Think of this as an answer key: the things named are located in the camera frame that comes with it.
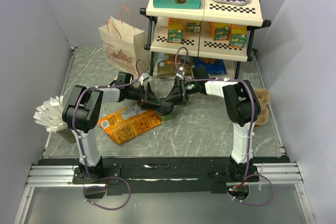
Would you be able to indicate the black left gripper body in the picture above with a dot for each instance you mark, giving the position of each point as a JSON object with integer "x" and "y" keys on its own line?
{"x": 142, "y": 95}

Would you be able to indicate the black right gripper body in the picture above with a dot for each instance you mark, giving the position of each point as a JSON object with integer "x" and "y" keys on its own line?
{"x": 183, "y": 88}

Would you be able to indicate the black plastic cup lid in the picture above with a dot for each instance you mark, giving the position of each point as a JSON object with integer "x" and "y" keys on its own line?
{"x": 166, "y": 107}

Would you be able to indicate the green paper coffee cup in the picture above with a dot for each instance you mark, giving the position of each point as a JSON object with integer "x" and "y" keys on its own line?
{"x": 164, "y": 117}

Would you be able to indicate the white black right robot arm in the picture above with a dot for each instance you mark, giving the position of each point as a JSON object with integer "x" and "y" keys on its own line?
{"x": 242, "y": 107}

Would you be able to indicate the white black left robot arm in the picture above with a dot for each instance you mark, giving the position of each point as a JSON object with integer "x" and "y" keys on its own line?
{"x": 82, "y": 110}

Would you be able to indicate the brown chips bag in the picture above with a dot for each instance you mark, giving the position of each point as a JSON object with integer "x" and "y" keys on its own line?
{"x": 165, "y": 65}

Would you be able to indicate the orange chips bag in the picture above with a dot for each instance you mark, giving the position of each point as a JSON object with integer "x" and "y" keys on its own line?
{"x": 128, "y": 123}

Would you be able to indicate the blue chips bag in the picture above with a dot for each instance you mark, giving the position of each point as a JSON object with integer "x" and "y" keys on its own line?
{"x": 212, "y": 66}

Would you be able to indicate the cream black three-tier shelf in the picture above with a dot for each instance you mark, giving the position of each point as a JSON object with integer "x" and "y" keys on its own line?
{"x": 202, "y": 44}

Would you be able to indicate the white Cream Bear paper bag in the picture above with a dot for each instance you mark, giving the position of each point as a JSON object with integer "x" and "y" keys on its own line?
{"x": 124, "y": 45}

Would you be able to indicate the orange green snack box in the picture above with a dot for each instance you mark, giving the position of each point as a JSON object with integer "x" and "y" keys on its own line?
{"x": 193, "y": 26}
{"x": 220, "y": 31}
{"x": 175, "y": 31}
{"x": 238, "y": 36}

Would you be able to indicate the brown cardboard cup carrier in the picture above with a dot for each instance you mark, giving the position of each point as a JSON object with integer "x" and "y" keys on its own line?
{"x": 263, "y": 96}

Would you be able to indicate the white paper straws bundle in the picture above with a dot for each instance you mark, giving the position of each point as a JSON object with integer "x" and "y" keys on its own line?
{"x": 49, "y": 114}

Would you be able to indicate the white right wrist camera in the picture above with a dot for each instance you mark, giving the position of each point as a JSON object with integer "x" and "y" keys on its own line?
{"x": 180, "y": 73}

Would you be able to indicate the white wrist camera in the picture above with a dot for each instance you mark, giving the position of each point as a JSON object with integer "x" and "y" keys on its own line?
{"x": 180, "y": 73}
{"x": 143, "y": 77}

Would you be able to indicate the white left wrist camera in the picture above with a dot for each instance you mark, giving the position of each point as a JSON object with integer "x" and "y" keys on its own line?
{"x": 143, "y": 77}

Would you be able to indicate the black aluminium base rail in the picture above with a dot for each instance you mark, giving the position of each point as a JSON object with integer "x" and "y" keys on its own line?
{"x": 137, "y": 175}

